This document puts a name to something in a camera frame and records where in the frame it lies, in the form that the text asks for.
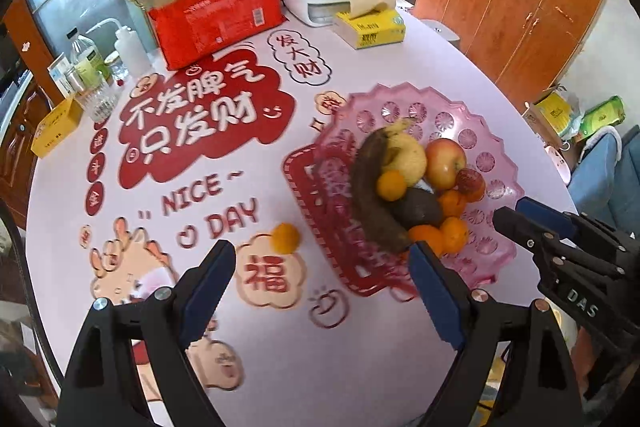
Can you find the large orange mandarin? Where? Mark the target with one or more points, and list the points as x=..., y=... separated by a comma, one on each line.
x=430, y=235

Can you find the red snack package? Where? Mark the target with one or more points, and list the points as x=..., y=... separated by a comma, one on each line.
x=187, y=30

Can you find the small red hawthorn fruit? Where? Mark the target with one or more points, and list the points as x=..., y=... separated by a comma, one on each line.
x=469, y=181

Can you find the overripe black banana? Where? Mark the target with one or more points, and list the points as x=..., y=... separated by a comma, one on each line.
x=377, y=223

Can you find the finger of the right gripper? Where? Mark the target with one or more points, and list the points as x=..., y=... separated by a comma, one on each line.
x=538, y=241
x=545, y=211

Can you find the mandarin with stem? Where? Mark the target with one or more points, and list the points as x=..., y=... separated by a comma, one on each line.
x=455, y=234

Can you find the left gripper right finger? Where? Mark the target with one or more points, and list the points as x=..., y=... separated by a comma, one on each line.
x=538, y=387

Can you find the cardboard box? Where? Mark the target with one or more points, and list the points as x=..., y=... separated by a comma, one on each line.
x=555, y=117

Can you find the white squeeze bottle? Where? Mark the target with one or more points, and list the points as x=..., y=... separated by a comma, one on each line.
x=129, y=47

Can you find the yellow brown pear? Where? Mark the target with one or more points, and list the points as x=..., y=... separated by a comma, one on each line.
x=406, y=155

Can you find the clear drinking glass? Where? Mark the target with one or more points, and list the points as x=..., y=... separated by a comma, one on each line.
x=100, y=100

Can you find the yellow tissue box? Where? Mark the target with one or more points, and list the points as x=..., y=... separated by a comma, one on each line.
x=369, y=23

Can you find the pink plastic fruit plate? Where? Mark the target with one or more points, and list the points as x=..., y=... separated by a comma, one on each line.
x=466, y=166

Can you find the small kumquat orange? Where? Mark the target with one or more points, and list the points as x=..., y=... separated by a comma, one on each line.
x=391, y=185

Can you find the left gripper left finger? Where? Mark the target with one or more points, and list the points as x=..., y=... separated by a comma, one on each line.
x=101, y=385

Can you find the red apple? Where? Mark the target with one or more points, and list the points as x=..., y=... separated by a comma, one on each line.
x=444, y=159

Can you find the white round stool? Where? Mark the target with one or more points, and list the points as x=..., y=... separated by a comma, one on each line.
x=443, y=31

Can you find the clear plastic bottle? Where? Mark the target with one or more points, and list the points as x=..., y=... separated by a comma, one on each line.
x=87, y=59

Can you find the yellow flat box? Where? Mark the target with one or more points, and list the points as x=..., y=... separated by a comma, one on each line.
x=54, y=128

